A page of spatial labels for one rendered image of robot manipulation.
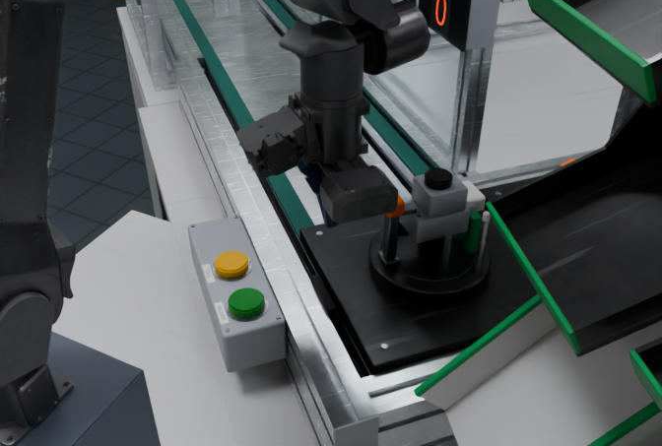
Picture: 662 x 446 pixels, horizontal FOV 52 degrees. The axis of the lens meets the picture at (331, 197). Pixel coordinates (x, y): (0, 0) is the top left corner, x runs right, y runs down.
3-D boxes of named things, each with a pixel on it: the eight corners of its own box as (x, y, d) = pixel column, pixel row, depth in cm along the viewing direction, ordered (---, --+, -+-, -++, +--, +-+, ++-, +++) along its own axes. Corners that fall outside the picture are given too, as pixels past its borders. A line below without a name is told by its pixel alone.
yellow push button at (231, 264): (220, 287, 79) (218, 274, 78) (212, 266, 82) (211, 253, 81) (253, 280, 80) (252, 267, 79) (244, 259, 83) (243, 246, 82)
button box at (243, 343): (228, 375, 75) (222, 335, 72) (192, 260, 91) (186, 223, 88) (288, 358, 77) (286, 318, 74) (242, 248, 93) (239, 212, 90)
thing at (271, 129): (298, 90, 65) (231, 98, 62) (328, 120, 59) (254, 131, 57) (298, 146, 68) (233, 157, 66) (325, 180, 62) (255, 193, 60)
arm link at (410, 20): (349, -26, 53) (446, -52, 59) (282, -46, 58) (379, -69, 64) (346, 107, 59) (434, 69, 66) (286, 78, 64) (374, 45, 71)
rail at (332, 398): (334, 493, 68) (334, 423, 62) (179, 108, 137) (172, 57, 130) (384, 477, 69) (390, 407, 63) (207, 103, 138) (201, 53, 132)
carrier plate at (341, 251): (373, 379, 68) (373, 364, 67) (299, 240, 87) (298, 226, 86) (574, 320, 75) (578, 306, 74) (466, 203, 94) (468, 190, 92)
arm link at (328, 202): (328, 47, 71) (271, 54, 69) (406, 128, 56) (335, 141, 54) (328, 118, 75) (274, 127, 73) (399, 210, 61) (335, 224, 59)
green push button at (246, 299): (233, 328, 74) (231, 315, 73) (226, 304, 77) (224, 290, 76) (269, 319, 75) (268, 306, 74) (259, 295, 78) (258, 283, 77)
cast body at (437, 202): (416, 244, 74) (421, 191, 70) (399, 222, 77) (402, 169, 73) (484, 228, 76) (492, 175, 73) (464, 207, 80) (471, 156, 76)
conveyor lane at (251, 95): (371, 436, 73) (375, 372, 68) (210, 103, 138) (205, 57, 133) (592, 365, 81) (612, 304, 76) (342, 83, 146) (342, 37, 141)
